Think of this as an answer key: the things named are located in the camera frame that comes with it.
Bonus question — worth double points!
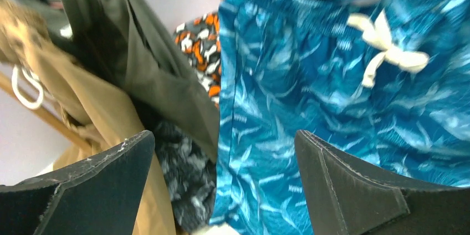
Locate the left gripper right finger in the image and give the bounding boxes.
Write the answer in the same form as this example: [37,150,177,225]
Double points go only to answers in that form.
[294,130,469,235]

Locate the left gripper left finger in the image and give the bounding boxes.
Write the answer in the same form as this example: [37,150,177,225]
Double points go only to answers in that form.
[1,131,155,235]

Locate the blue patterned shorts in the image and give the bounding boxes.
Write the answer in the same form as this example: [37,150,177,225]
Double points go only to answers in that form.
[209,0,469,234]

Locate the dark patterned shorts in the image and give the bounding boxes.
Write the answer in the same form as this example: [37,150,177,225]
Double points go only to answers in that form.
[151,120,216,233]

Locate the tan brown shorts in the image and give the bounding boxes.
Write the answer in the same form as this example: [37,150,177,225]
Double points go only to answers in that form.
[1,0,176,234]

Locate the orange camo shorts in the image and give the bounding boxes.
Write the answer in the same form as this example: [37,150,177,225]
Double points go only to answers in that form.
[173,12,221,107]

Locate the dark green shorts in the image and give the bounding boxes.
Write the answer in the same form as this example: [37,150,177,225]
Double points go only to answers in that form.
[17,0,219,161]

